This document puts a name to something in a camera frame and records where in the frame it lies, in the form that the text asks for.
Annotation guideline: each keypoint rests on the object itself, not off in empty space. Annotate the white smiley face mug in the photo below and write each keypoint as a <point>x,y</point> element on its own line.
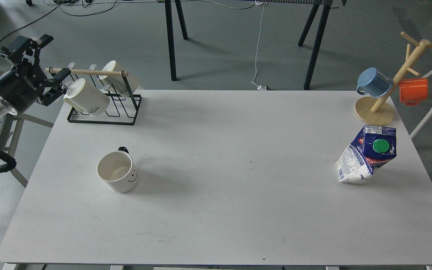
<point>118,171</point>

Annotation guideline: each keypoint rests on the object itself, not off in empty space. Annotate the white rear mug on rack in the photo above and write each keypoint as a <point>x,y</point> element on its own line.
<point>122,85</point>

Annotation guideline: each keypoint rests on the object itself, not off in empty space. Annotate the black left trestle table leg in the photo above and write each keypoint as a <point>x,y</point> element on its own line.
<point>170,33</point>

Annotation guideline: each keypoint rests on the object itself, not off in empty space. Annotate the orange enamel mug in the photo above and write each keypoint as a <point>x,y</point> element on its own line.
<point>413,91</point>

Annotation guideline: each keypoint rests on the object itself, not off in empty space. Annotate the black wire mug rack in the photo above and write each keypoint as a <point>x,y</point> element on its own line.
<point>121,110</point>

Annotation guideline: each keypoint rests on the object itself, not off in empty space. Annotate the white front mug on rack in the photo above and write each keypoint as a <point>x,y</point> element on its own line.
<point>86,98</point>

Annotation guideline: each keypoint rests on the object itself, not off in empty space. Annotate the black right trestle table leg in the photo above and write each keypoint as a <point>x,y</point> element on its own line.
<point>326,7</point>

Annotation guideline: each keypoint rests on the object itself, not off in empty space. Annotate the grey office chair left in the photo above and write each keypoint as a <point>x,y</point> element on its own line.
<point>9,138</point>

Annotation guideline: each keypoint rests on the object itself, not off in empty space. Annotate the black trestle table leg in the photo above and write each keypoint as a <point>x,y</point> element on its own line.
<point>170,33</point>
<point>326,7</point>

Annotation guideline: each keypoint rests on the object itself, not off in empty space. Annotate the blue white milk carton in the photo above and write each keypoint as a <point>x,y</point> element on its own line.
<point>373,147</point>

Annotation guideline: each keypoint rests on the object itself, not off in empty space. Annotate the blue enamel mug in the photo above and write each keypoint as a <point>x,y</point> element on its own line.
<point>374,83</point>

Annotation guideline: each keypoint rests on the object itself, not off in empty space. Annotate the wooden mug tree stand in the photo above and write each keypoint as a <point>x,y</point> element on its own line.
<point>374,110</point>

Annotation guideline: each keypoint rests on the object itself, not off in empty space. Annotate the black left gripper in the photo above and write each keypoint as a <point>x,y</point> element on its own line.
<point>25,82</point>

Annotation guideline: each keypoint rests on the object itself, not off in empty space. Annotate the white mug on rack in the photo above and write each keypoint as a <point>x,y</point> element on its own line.
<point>122,85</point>
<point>86,98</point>

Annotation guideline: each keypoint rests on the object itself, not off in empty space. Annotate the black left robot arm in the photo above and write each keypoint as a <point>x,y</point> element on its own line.
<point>25,83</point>

